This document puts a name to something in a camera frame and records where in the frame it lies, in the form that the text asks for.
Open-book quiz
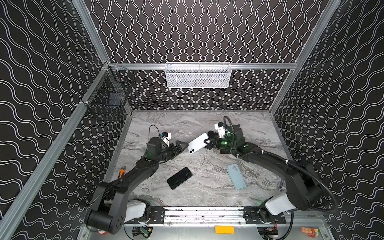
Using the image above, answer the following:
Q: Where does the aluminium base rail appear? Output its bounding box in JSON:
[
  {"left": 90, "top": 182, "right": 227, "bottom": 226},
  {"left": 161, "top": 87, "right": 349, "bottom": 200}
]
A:
[{"left": 125, "top": 206, "right": 326, "bottom": 226}]

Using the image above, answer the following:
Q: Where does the yellow block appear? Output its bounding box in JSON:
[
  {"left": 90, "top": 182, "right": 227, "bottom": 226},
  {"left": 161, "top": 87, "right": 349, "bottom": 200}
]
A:
[{"left": 215, "top": 226, "right": 235, "bottom": 235}]

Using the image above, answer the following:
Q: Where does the white wire mesh basket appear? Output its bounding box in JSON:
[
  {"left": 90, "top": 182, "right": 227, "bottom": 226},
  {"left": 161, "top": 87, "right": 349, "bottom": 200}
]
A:
[{"left": 165, "top": 62, "right": 232, "bottom": 89}]

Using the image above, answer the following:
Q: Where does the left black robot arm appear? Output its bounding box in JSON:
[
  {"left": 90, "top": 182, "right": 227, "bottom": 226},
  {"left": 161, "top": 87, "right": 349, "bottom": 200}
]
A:
[{"left": 85, "top": 137, "right": 189, "bottom": 234}]

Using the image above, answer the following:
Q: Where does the red yellow toy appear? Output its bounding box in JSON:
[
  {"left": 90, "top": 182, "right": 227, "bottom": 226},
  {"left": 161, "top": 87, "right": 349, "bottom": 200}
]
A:
[{"left": 301, "top": 227, "right": 319, "bottom": 238}]

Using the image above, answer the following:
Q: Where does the black phone screen up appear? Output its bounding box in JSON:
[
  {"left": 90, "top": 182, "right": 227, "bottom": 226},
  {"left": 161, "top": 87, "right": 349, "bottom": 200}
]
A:
[{"left": 167, "top": 167, "right": 193, "bottom": 190}]

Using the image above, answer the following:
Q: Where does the light blue phone case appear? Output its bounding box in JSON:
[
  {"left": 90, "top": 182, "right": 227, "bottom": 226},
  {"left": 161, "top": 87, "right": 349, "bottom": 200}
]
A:
[{"left": 226, "top": 164, "right": 247, "bottom": 190}]

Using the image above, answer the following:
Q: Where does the silver spanner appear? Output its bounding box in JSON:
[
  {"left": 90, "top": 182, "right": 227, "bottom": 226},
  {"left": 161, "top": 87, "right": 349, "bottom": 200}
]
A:
[{"left": 278, "top": 180, "right": 285, "bottom": 192}]

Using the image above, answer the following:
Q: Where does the black wire basket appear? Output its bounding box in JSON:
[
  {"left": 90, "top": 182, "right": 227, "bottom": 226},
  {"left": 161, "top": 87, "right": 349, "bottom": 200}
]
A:
[{"left": 85, "top": 66, "right": 137, "bottom": 122}]

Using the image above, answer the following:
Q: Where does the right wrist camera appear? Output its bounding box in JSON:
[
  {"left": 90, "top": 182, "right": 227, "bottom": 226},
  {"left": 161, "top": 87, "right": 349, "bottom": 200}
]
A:
[{"left": 214, "top": 122, "right": 227, "bottom": 138}]

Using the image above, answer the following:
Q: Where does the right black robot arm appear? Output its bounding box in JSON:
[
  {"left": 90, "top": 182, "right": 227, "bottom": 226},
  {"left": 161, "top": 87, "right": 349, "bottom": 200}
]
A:
[{"left": 204, "top": 124, "right": 337, "bottom": 222}]

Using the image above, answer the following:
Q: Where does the white phone face down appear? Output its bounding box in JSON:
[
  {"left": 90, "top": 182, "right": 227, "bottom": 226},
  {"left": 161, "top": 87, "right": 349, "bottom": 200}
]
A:
[{"left": 188, "top": 133, "right": 209, "bottom": 155}]

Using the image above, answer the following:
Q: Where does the orange adjustable wrench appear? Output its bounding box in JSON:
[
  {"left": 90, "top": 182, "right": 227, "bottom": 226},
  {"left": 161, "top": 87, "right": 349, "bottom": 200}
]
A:
[{"left": 119, "top": 166, "right": 126, "bottom": 179}]

